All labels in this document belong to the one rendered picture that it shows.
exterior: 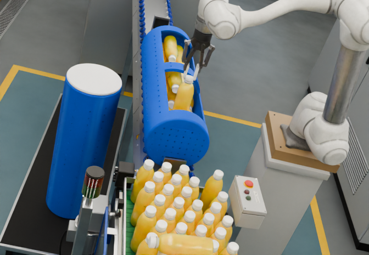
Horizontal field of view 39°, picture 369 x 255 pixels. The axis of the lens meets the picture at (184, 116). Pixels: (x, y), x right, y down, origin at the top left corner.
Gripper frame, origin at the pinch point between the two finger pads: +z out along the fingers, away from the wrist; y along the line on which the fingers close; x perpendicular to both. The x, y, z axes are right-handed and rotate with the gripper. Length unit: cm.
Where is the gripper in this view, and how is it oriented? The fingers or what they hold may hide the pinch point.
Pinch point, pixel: (191, 71)
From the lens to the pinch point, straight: 225.9
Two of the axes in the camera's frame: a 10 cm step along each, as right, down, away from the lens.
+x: 0.8, 5.9, -8.0
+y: -9.6, -1.6, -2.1
